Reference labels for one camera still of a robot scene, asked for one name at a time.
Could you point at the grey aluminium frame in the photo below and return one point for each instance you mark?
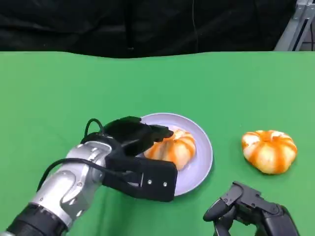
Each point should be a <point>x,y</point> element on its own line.
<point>292,27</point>

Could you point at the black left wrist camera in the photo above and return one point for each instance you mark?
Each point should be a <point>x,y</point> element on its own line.
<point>152,179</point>

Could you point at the black backdrop curtain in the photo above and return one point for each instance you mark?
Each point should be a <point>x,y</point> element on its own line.
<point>123,24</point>

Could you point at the green table cloth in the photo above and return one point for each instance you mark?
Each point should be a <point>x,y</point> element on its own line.
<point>157,86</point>

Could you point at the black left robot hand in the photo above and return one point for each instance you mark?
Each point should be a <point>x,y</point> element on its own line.
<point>134,134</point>

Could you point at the lilac plate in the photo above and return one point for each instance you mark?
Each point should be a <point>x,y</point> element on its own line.
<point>200,152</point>

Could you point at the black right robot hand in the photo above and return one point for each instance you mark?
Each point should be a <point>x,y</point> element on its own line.
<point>270,216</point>

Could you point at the orange white toy bread roll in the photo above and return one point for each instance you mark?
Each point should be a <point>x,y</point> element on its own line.
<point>174,150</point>
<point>269,152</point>

